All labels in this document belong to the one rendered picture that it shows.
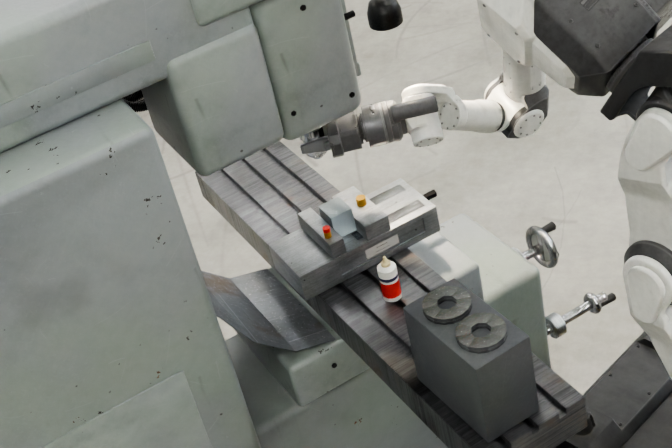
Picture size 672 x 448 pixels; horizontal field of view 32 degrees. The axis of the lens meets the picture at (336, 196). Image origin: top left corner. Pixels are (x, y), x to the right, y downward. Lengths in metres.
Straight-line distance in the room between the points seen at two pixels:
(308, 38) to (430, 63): 2.90
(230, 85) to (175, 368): 0.55
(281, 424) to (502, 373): 0.67
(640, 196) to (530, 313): 0.70
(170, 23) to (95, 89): 0.17
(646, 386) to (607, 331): 1.00
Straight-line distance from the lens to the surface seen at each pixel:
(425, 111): 2.39
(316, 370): 2.53
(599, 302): 3.00
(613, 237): 4.02
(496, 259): 2.83
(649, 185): 2.18
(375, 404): 2.70
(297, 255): 2.53
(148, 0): 2.05
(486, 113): 2.54
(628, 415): 2.65
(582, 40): 2.06
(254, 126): 2.22
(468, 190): 4.30
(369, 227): 2.50
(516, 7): 2.06
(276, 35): 2.19
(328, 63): 2.27
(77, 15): 2.01
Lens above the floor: 2.54
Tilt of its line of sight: 35 degrees down
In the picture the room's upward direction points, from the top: 14 degrees counter-clockwise
